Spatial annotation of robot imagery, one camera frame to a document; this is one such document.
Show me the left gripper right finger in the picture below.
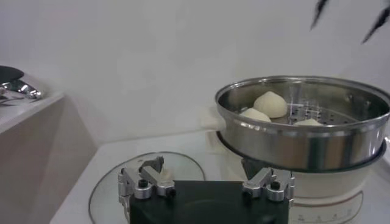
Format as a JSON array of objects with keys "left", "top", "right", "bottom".
[{"left": 241, "top": 158, "right": 296, "bottom": 208}]

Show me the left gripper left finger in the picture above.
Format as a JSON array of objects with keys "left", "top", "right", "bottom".
[{"left": 118, "top": 156, "right": 176, "bottom": 214}]

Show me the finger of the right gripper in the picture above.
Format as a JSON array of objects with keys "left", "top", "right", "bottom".
[
  {"left": 361, "top": 4, "right": 390, "bottom": 44},
  {"left": 310, "top": 0, "right": 330, "bottom": 30}
]

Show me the round glass pot lid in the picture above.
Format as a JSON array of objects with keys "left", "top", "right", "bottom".
[{"left": 88, "top": 151, "right": 207, "bottom": 224}]

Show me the white steamed baozi bun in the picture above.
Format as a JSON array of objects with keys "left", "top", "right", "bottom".
[
  {"left": 252, "top": 90, "right": 289, "bottom": 119},
  {"left": 239, "top": 108, "right": 272, "bottom": 123},
  {"left": 294, "top": 117, "right": 324, "bottom": 127}
]

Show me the stainless steel steamer basket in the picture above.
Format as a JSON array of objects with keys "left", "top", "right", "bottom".
[{"left": 200, "top": 75, "right": 390, "bottom": 173}]

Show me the cream electric cooking pot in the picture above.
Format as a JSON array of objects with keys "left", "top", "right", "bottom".
[{"left": 207, "top": 130, "right": 390, "bottom": 224}]

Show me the white side table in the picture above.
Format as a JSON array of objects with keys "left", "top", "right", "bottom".
[{"left": 0, "top": 91, "right": 98, "bottom": 224}]

